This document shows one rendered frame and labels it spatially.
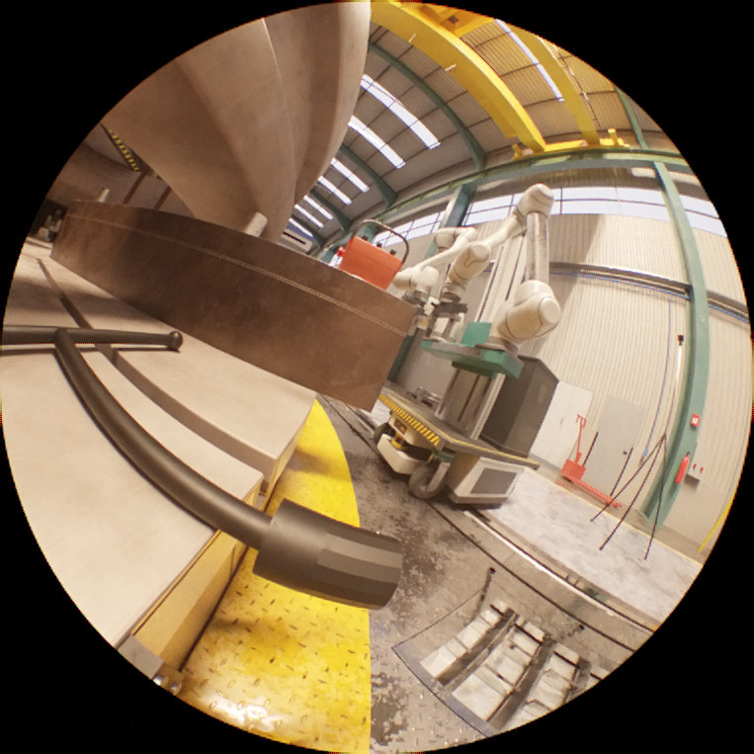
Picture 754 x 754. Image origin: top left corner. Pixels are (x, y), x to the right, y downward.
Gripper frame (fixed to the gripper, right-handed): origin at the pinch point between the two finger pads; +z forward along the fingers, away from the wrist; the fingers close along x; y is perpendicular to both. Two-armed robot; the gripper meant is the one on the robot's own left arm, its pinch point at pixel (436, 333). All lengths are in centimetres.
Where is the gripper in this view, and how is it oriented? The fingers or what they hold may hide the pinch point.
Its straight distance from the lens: 96.7
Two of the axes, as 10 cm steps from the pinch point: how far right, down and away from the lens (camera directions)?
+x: 3.3, 2.1, -9.2
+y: -8.5, -3.6, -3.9
